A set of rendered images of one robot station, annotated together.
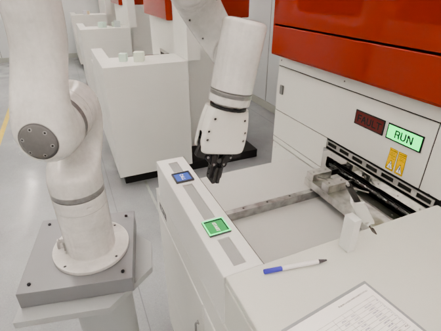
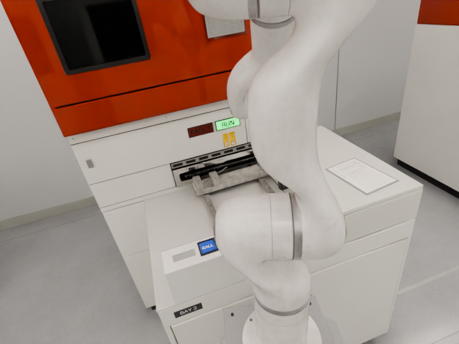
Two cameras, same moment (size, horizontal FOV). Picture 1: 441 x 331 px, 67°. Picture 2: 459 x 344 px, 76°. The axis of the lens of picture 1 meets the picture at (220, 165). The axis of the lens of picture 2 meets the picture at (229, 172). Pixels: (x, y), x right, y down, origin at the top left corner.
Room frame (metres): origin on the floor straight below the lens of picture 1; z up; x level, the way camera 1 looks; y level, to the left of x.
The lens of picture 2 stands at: (0.66, 0.74, 1.61)
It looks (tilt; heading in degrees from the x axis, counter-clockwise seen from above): 31 degrees down; 281
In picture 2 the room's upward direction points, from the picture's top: 9 degrees counter-clockwise
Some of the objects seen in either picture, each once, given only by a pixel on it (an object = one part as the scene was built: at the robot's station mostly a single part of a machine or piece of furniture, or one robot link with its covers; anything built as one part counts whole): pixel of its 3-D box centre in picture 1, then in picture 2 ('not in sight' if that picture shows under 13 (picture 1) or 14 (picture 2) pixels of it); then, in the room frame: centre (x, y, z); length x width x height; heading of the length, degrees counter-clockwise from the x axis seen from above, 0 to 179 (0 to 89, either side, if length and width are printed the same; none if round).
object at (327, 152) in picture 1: (366, 185); (218, 166); (0.94, -0.48, 0.89); 0.44 x 0.02 x 0.10; 24
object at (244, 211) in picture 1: (277, 202); (214, 213); (0.93, -0.19, 0.84); 0.50 x 0.02 x 0.03; 114
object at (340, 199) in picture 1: (349, 204); (231, 179); (0.87, -0.41, 0.87); 0.36 x 0.08 x 0.03; 24
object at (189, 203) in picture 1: (198, 221); (251, 250); (0.76, 0.06, 0.89); 0.55 x 0.09 x 0.14; 24
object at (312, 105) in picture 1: (339, 131); (176, 151); (1.11, -0.43, 1.02); 0.82 x 0.03 x 0.40; 24
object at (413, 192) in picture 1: (371, 168); (216, 154); (0.94, -0.49, 0.96); 0.44 x 0.01 x 0.02; 24
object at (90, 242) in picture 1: (85, 219); (281, 316); (0.67, 0.34, 0.96); 0.19 x 0.19 x 0.18
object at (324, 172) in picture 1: (319, 173); (197, 182); (1.02, -0.35, 0.89); 0.08 x 0.03 x 0.03; 114
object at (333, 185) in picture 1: (334, 184); (214, 177); (0.94, -0.38, 0.89); 0.08 x 0.03 x 0.03; 114
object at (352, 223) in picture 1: (357, 221); not in sight; (0.57, -0.30, 1.03); 0.06 x 0.04 x 0.13; 114
